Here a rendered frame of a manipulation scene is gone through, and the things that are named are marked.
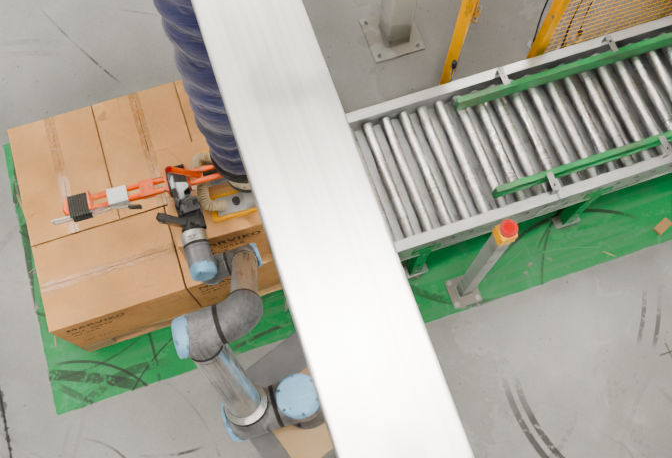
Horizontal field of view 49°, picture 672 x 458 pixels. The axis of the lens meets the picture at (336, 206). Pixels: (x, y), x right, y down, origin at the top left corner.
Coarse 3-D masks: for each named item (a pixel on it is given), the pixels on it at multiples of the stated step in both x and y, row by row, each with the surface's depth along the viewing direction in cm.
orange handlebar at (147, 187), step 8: (200, 168) 263; (208, 168) 263; (208, 176) 262; (216, 176) 262; (136, 184) 260; (144, 184) 260; (152, 184) 260; (192, 184) 261; (104, 192) 259; (144, 192) 259; (152, 192) 259; (160, 192) 260; (64, 208) 257
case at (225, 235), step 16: (192, 144) 281; (160, 160) 279; (176, 160) 279; (192, 192) 275; (208, 192) 275; (224, 192) 275; (208, 224) 270; (224, 224) 270; (240, 224) 271; (256, 224) 271; (176, 240) 268; (224, 240) 275; (240, 240) 281; (256, 240) 286
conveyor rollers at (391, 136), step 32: (640, 64) 352; (512, 96) 348; (576, 96) 347; (640, 96) 347; (352, 128) 342; (384, 128) 342; (448, 128) 341; (512, 128) 341; (544, 128) 344; (576, 128) 342; (608, 128) 342; (384, 160) 336; (416, 160) 337; (480, 160) 336; (544, 160) 336; (416, 192) 330; (480, 192) 330; (544, 192) 331
